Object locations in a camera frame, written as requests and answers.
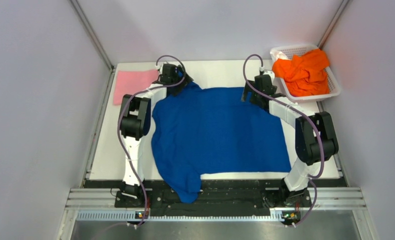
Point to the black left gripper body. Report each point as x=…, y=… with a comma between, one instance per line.
x=176, y=88

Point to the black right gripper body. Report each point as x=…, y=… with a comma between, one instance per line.
x=254, y=95

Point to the blue t shirt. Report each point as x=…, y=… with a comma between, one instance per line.
x=211, y=131

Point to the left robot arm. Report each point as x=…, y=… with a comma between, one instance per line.
x=134, y=122

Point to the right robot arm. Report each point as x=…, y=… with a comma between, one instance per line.
x=315, y=140

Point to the white plastic laundry basket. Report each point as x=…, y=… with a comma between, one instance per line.
x=287, y=53

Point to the orange t shirt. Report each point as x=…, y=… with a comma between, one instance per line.
x=304, y=75

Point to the folded pink t shirt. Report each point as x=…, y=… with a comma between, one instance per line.
x=131, y=82

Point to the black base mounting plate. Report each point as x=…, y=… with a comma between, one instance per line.
x=217, y=198

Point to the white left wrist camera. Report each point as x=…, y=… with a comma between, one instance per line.
x=160, y=68

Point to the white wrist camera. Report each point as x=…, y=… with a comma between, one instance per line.
x=160, y=68
x=263, y=71

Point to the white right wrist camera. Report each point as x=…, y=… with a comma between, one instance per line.
x=263, y=71

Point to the aluminium frame rail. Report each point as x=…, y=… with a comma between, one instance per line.
x=91, y=33

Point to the white slotted cable duct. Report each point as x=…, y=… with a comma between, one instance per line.
x=135, y=217

